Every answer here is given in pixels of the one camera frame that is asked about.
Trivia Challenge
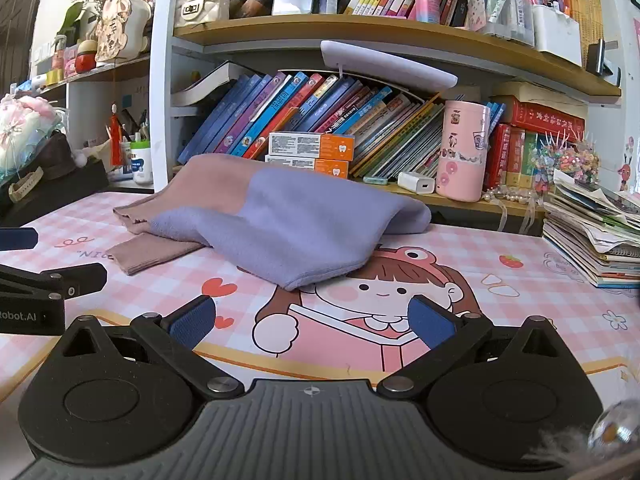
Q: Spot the thick grey paperback book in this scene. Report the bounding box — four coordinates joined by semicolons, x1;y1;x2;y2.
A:
172;60;251;108

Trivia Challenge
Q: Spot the white desk lamp head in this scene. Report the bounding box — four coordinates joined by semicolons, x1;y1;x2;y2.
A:
320;40;459;92

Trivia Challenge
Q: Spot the grey fluffy feather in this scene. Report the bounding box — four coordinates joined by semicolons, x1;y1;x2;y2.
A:
525;425;601;480

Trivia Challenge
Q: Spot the green potted plant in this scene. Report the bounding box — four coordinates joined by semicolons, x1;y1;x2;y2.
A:
55;0;108;41

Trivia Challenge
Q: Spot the red tassel ornament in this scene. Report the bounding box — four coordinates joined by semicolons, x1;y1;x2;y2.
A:
109;105;123;167

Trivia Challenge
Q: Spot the pink cylindrical container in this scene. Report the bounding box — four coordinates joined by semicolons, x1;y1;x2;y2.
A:
436;100;492;203

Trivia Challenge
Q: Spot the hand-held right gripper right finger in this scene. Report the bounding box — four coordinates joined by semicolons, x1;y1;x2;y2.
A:
376;296;576;401

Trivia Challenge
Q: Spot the clear pen holder with pens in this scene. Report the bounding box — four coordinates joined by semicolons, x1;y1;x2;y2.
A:
465;0;536;51

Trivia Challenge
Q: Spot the wrapped white and pink plush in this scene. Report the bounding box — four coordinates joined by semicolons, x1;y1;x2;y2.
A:
0;94;66;186

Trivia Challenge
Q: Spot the wooden hanging plaque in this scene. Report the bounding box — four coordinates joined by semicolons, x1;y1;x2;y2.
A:
95;0;132;63

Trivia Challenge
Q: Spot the beige strap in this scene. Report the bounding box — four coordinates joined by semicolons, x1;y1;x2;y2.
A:
9;167;45;203

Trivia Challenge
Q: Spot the green upright dictionary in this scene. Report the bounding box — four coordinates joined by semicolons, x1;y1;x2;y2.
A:
520;131;540;190

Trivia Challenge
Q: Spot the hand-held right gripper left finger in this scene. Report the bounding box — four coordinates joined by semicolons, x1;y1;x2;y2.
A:
47;296;247;401

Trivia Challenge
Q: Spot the white charger plug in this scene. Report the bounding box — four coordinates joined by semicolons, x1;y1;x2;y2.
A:
397;171;437;195

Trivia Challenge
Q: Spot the red cartoon wall sticker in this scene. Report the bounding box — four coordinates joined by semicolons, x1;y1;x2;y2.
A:
617;130;640;193

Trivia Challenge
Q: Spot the cup of pens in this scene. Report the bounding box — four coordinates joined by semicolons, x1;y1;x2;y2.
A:
120;110;151;143

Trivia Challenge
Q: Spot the white ceramic figure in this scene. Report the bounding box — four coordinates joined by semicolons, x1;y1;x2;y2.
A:
107;0;153;63

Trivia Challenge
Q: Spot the cream thick book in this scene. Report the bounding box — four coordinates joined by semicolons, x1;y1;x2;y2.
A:
492;81;590;107

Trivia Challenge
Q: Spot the white quilted handbag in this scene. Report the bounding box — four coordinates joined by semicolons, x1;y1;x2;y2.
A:
174;0;231;29

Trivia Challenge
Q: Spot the colourful bead flower ornament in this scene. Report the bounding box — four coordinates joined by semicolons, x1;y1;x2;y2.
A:
532;130;601;193

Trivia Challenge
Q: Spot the stack of booklets and papers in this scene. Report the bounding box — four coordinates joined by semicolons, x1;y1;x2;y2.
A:
542;170;640;289

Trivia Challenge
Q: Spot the white and wood bookshelf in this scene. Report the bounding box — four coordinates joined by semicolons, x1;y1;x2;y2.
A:
150;0;623;233

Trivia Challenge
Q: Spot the red round doll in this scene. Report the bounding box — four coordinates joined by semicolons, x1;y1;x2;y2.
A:
74;40;98;73

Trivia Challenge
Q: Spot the white side shelf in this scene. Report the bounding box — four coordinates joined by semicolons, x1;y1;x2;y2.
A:
30;52;153;193

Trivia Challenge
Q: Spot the pearl string with ribbon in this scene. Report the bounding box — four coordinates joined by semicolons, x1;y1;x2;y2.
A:
482;186;546;233

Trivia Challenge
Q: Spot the row of colourful children's books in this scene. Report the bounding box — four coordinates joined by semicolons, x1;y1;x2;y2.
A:
177;72;506;181

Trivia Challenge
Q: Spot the pink cartoon desk mat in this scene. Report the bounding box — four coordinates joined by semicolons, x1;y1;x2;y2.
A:
0;191;640;411

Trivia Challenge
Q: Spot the purple and pink sweater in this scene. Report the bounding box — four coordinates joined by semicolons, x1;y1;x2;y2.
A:
106;154;432;291

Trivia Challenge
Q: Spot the row of yellow books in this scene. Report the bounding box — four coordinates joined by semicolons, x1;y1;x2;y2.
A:
562;0;606;68

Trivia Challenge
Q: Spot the dark brown bag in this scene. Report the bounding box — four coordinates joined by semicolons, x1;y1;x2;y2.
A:
0;130;111;226

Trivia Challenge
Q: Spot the clear crystal ball charm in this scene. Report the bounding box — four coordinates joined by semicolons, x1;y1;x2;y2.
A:
587;402;640;461

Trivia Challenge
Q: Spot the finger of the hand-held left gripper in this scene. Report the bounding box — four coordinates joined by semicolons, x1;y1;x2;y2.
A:
0;228;39;250
0;262;108;302

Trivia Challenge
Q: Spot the white storage box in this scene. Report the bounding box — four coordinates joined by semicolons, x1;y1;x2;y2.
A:
531;4;583;67

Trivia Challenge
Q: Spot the orange and white box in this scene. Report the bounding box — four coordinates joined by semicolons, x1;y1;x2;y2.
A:
265;155;350;180
269;131;356;162

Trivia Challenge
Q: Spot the red upright dictionary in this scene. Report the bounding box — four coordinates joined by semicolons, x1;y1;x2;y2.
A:
482;124;512;192
506;127;527;188

